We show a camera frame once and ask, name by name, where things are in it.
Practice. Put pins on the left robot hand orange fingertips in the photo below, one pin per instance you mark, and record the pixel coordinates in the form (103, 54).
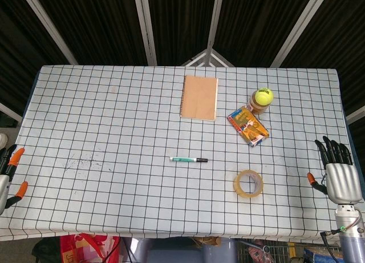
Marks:
(5, 186)

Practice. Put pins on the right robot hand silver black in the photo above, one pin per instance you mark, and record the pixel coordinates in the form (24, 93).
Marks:
(340, 180)

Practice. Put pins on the black marker cap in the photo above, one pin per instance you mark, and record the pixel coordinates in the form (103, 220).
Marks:
(202, 160)

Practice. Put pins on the green white marker body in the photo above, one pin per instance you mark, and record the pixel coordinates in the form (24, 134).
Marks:
(182, 159)

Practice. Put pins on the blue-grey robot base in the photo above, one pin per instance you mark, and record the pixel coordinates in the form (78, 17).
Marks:
(176, 253)

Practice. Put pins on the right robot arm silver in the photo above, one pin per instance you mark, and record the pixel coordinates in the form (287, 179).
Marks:
(349, 237)

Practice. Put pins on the yellow packing tape roll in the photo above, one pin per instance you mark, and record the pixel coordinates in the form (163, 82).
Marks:
(239, 186)

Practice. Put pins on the red plastic bag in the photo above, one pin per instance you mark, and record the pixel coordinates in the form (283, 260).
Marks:
(85, 250)

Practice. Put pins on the colourful orange snack box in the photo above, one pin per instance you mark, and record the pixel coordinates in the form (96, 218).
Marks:
(248, 126)

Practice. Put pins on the clear jar amber contents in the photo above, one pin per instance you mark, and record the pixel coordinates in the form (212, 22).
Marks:
(258, 107)

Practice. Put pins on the yellow tennis ball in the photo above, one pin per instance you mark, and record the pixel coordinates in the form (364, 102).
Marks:
(264, 96)

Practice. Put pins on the white black checkered tablecloth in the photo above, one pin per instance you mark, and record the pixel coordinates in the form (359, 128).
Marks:
(114, 131)

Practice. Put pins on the brown spiral notebook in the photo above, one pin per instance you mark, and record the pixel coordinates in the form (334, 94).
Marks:
(199, 98)

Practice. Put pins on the dark pleated curtain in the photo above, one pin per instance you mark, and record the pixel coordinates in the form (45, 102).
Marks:
(99, 23)

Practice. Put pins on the white metal frame post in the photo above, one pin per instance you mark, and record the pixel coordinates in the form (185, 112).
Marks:
(145, 26)
(215, 20)
(48, 23)
(299, 29)

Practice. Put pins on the white triangular frame brace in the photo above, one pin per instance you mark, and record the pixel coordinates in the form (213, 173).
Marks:
(207, 57)

